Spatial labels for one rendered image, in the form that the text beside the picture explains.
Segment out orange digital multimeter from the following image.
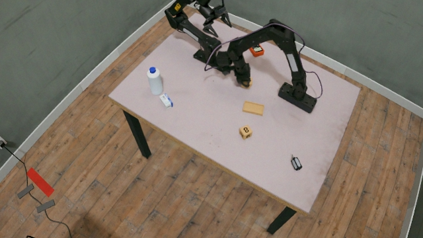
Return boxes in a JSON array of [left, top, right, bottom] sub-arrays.
[[249, 44, 264, 57]]

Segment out tan rectangular tray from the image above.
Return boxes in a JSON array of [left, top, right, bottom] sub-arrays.
[[243, 101, 264, 116]]

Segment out blue and white small box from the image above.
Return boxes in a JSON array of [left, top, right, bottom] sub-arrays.
[[160, 93, 173, 110]]

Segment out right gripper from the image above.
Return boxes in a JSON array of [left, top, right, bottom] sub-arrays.
[[200, 5, 232, 38]]

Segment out white bottle with blue cap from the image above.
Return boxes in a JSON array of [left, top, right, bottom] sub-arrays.
[[147, 67, 163, 95]]

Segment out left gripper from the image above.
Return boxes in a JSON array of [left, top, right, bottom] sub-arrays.
[[222, 63, 250, 87]]

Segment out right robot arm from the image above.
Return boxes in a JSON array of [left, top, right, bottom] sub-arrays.
[[165, 0, 223, 69]]

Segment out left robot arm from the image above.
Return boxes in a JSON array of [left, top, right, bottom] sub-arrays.
[[216, 19, 317, 110]]

